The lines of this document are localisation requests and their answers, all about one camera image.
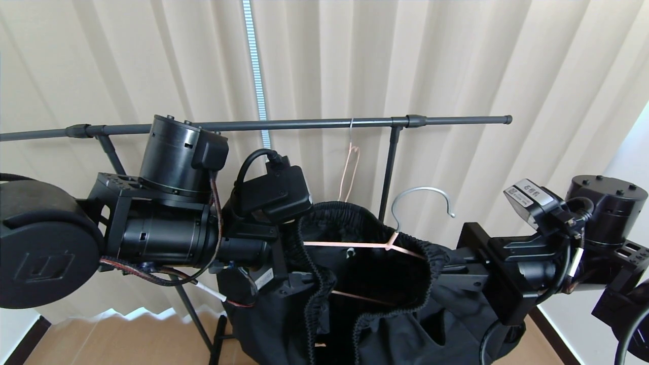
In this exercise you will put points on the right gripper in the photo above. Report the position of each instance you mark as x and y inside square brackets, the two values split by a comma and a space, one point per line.
[517, 268]

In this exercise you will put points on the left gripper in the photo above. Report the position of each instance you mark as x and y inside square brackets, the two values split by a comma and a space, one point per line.
[253, 251]

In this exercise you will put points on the pink clothes hanger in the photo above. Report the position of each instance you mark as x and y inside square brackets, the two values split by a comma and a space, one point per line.
[349, 167]
[355, 245]

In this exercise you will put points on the black garment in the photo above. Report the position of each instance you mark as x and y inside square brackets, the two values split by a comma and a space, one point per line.
[395, 274]

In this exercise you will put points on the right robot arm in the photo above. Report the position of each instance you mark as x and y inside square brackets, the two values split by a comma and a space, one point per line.
[608, 213]

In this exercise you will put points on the black clothes rack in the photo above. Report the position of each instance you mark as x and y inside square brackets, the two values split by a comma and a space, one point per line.
[329, 122]

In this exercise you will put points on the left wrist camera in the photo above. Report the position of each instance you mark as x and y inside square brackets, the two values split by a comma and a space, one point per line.
[274, 192]

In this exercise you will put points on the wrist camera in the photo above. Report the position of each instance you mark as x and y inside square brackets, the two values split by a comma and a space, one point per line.
[537, 203]
[274, 192]

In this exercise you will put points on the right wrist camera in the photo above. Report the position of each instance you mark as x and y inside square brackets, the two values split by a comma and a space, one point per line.
[537, 203]

